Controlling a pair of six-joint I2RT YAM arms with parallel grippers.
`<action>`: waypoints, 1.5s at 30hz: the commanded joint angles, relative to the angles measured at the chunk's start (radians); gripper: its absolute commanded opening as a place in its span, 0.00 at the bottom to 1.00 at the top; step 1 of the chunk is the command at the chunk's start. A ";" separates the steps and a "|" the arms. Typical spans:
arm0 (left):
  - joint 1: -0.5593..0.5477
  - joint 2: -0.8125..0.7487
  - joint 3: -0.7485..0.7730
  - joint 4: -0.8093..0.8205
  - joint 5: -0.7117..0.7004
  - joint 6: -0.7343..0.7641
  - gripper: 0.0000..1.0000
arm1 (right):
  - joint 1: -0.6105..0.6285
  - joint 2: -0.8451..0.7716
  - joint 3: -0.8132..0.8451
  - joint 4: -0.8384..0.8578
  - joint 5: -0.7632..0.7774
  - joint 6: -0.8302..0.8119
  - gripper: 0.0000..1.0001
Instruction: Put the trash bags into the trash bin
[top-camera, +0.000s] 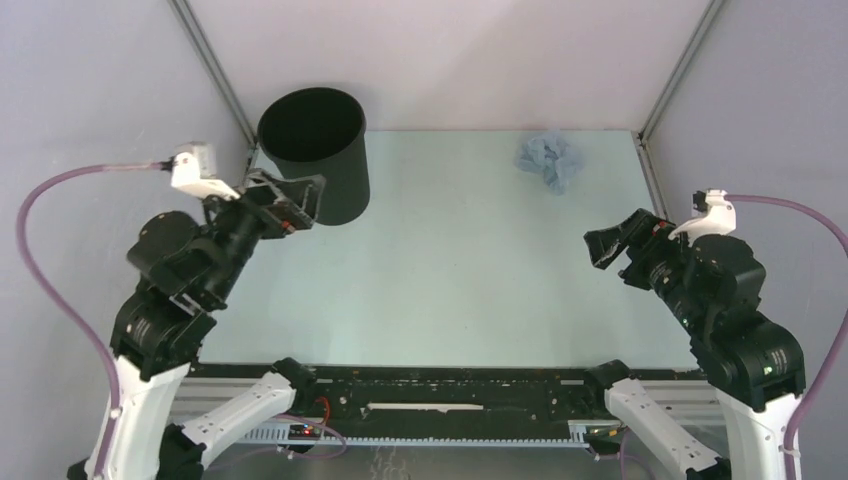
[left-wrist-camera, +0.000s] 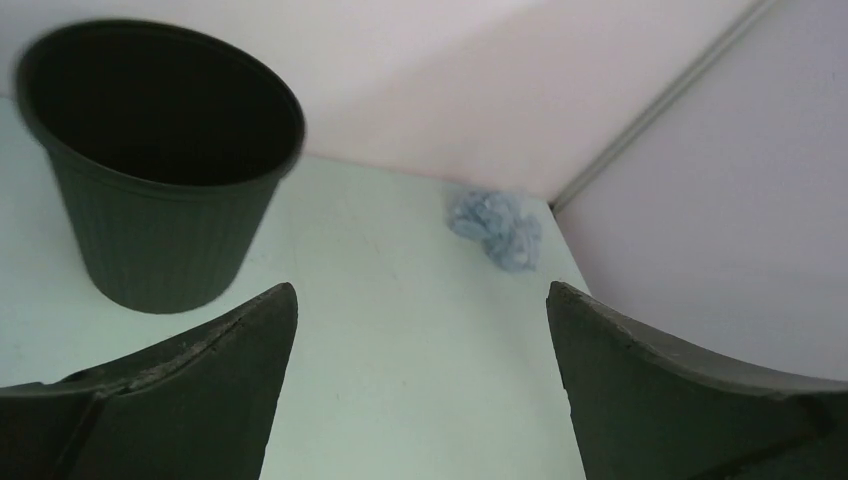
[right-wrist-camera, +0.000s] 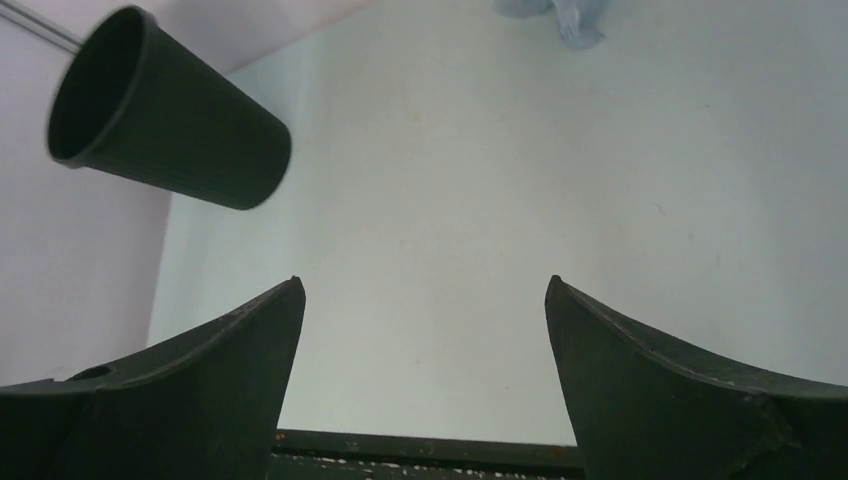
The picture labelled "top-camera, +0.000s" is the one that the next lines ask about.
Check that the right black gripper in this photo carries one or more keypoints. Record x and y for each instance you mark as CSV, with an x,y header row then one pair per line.
x,y
642,228

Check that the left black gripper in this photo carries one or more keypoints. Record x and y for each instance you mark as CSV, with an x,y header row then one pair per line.
x,y
306,195

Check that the light blue plastic trash bag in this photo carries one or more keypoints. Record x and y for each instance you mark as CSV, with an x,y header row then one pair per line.
x,y
552,157

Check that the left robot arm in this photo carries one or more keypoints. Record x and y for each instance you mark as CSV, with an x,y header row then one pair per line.
x,y
187,272

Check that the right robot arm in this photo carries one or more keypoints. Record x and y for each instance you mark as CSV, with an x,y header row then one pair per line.
x,y
711,282

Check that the black cylindrical trash bin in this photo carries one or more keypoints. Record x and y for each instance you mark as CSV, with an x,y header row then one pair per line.
x,y
321,131

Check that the small circuit board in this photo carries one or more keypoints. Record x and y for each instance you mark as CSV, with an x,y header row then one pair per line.
x,y
304,433

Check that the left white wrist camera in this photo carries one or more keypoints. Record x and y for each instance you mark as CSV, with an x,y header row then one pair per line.
x,y
194,172

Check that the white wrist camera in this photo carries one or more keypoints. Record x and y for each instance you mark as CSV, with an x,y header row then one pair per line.
x,y
194,172
713,213

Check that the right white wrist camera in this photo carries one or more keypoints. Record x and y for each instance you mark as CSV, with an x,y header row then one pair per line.
x,y
713,213

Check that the grey toothed cable duct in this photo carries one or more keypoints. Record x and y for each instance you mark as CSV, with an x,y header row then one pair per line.
x,y
281,434

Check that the left aluminium corner post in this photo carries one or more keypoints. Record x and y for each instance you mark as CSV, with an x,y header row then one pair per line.
x,y
198,39

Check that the aluminium corner post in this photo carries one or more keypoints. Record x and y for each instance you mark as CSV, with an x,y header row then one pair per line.
x,y
198,39
682,67

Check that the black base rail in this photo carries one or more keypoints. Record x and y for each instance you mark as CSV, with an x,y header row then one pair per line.
x,y
481,403

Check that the right aluminium corner post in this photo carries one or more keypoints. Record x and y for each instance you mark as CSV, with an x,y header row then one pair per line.
x,y
682,67

